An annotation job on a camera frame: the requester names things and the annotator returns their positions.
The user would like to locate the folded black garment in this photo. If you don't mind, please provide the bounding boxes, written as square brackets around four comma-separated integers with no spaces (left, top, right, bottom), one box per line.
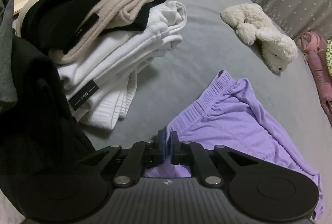
[19,0,168,55]

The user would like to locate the purple pants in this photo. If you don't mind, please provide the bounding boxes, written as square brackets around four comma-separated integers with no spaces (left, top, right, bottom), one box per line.
[143,69,325,222]

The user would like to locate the green patterned garment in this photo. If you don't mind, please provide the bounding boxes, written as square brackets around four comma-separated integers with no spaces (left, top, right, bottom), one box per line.
[326,40,332,77]

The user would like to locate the white plush dog toy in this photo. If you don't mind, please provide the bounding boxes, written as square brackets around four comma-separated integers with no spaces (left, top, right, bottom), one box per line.
[220,4,298,74]

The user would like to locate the folded white garment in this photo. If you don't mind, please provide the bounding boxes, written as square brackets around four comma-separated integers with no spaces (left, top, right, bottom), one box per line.
[57,1,187,130]

